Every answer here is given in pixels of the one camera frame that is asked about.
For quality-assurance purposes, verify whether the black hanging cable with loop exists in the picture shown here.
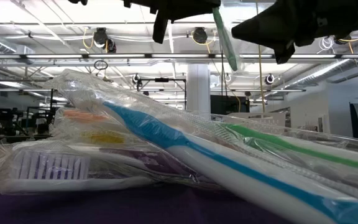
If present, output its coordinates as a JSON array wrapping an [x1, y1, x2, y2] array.
[[218, 37, 229, 98]]

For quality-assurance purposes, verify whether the white building column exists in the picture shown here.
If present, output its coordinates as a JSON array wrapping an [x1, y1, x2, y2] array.
[[186, 63, 211, 121]]

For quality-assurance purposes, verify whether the yellow hanging cable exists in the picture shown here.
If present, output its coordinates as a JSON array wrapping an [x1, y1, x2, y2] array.
[[257, 45, 266, 113]]

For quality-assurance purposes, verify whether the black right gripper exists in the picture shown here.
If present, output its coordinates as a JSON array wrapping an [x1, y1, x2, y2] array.
[[231, 0, 358, 65]]

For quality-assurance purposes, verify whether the orange toothbrush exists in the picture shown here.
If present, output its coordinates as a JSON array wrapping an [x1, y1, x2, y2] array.
[[50, 107, 127, 131]]

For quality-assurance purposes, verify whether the long ceiling light rail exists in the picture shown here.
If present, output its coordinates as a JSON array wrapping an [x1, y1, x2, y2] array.
[[0, 53, 358, 60]]

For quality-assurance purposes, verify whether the blue toothbrush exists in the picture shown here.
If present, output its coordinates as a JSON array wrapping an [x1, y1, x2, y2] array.
[[44, 68, 358, 224]]

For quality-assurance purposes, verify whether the black hanging cable ring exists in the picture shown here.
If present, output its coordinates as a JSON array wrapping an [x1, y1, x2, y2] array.
[[93, 59, 109, 71]]

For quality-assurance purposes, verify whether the yellow toothbrush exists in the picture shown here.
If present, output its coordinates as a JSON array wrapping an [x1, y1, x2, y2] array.
[[51, 126, 142, 147]]

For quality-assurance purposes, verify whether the navy blue mat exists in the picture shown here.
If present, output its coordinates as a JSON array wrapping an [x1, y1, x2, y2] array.
[[0, 183, 291, 224]]

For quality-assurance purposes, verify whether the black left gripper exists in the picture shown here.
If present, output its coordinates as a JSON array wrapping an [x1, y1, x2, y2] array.
[[122, 0, 222, 44]]

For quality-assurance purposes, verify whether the purple toothbrush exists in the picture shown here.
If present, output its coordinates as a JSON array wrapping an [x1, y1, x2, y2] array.
[[0, 138, 223, 200]]

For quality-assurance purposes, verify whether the dark background panel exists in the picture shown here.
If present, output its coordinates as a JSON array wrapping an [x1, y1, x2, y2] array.
[[210, 95, 250, 115]]

